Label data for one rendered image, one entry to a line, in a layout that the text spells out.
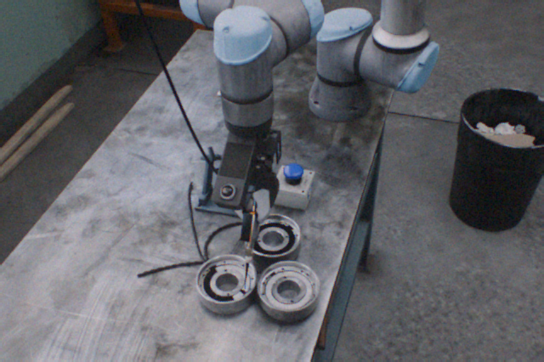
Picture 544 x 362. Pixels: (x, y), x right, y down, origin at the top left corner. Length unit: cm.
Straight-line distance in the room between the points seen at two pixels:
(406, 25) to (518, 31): 239
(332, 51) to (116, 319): 71
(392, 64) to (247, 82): 52
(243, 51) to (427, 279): 149
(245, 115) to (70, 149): 199
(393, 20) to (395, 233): 118
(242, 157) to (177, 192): 41
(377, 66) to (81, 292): 73
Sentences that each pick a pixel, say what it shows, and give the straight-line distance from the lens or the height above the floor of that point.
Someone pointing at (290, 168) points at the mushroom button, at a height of 87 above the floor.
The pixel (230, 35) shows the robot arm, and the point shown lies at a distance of 77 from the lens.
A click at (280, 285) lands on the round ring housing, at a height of 82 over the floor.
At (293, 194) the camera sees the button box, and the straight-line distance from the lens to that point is 116.
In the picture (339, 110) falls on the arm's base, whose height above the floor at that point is 83.
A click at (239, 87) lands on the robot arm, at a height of 120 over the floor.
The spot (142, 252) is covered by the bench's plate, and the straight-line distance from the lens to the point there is 115.
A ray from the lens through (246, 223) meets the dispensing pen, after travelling 98.
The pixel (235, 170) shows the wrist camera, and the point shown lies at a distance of 86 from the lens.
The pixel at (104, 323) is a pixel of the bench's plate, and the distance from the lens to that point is 107.
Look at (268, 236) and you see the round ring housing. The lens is 112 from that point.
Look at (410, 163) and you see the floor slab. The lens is 255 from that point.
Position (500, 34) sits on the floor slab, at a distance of 355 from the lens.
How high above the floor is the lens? 165
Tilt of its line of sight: 43 degrees down
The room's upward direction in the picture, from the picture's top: 3 degrees counter-clockwise
